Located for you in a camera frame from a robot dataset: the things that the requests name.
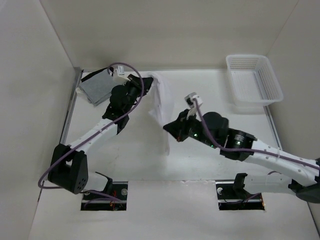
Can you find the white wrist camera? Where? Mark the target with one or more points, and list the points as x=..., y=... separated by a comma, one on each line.
x=194, y=102
x=118, y=74

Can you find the white plastic basket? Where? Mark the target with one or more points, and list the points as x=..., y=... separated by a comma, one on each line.
x=252, y=81

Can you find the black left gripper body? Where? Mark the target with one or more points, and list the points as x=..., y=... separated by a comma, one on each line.
x=133, y=90

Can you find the white tank top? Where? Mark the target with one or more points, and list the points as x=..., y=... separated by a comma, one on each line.
x=162, y=105

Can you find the left aluminium table rail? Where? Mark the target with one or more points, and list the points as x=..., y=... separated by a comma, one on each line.
x=71, y=105

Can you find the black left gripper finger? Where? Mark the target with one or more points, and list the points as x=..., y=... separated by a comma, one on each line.
x=146, y=84
x=134, y=81

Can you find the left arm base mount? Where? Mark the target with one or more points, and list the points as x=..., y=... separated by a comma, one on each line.
x=97, y=202

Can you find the folded grey tank top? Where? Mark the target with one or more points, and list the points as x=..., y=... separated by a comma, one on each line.
x=98, y=88

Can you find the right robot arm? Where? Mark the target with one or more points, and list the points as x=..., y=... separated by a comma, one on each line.
x=290, y=174

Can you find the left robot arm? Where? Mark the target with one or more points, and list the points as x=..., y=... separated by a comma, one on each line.
x=69, y=165

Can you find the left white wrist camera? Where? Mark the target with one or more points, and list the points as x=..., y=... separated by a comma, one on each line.
x=118, y=74

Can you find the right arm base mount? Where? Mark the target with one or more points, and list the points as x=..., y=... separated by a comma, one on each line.
x=232, y=196

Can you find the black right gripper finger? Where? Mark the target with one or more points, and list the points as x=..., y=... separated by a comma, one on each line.
x=176, y=130
x=183, y=117

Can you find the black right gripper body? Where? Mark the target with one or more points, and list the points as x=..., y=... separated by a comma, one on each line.
x=192, y=129

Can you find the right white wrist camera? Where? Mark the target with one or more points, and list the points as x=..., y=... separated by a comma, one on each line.
x=194, y=102

